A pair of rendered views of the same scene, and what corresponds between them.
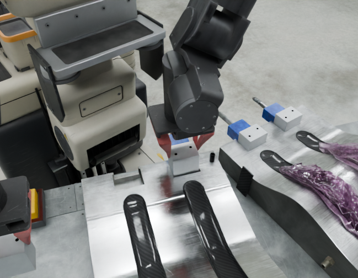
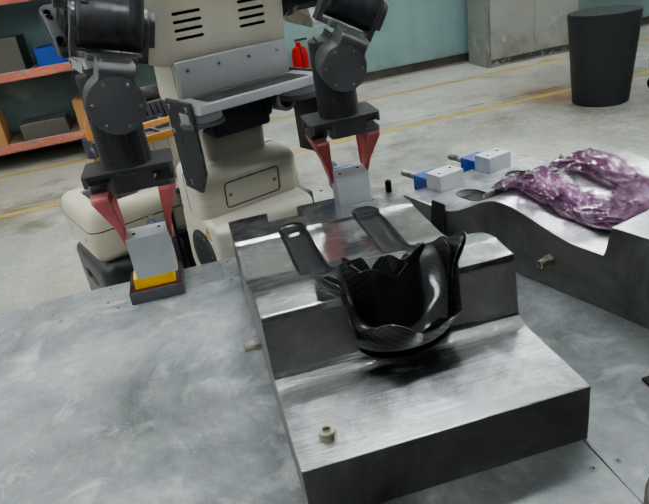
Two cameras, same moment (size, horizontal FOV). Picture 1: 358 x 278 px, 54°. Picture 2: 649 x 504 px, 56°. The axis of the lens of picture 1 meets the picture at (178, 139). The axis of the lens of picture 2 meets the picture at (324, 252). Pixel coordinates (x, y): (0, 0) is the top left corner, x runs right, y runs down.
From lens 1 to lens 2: 0.47 m
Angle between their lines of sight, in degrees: 20
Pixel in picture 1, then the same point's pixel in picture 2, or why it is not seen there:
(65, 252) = (211, 308)
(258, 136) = (450, 172)
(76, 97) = (220, 175)
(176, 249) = (343, 252)
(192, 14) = not seen: outside the picture
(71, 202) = (217, 273)
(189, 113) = (334, 63)
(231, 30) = not seen: outside the picture
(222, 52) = (367, 16)
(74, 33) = (216, 83)
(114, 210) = (268, 235)
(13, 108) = not seen: hidden behind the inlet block
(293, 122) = (498, 160)
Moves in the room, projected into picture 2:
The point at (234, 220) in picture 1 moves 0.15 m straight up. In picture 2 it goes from (416, 227) to (407, 116)
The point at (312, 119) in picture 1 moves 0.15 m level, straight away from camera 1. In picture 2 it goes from (528, 161) to (546, 136)
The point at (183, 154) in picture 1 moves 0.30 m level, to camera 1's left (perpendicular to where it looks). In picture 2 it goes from (349, 172) to (152, 196)
